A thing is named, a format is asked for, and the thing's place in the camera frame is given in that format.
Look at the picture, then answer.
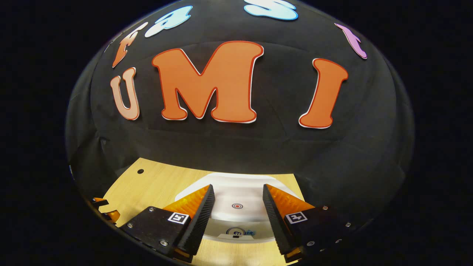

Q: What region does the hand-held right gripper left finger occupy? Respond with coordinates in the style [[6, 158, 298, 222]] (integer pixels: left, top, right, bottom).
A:
[[120, 184, 216, 263]]

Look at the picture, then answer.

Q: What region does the white desktop garbage bin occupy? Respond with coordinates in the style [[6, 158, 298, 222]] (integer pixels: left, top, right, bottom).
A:
[[174, 172, 302, 242]]

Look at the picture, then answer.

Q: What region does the black backdrop cloth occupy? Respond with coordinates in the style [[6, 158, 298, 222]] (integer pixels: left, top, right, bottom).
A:
[[66, 0, 415, 229]]

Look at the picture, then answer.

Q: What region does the wooden desktop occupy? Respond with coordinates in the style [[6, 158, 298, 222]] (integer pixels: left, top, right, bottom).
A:
[[98, 158, 305, 266]]

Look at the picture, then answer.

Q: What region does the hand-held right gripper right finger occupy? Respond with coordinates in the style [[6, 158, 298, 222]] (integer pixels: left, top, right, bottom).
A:
[[262, 184, 353, 263]]

